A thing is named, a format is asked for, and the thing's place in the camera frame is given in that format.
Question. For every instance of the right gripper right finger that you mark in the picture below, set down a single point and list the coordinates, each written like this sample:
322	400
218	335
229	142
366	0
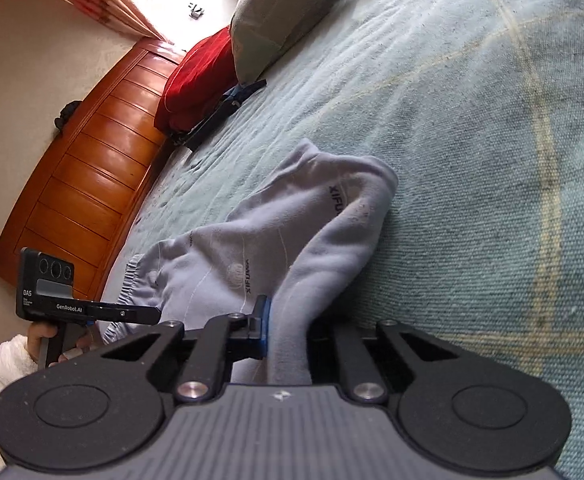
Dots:
359	377

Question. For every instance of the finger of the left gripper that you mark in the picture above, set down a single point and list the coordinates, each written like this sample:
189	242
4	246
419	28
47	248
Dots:
123	314

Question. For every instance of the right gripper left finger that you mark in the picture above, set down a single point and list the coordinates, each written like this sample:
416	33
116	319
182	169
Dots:
224	340

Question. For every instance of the grey sweatpants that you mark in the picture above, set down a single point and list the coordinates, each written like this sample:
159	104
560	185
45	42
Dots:
299	240

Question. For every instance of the person's left hand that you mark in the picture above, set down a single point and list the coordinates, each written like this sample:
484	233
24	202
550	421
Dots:
38	332

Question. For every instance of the orange wooden headboard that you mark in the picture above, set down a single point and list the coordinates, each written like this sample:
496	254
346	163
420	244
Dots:
81	199

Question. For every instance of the black folded umbrella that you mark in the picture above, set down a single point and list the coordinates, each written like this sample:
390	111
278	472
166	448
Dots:
230	102

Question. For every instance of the red duvet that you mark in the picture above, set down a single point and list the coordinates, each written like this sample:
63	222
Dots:
196	86

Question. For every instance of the grey-green plaid pillow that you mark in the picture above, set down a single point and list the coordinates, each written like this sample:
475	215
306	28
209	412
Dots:
262	31

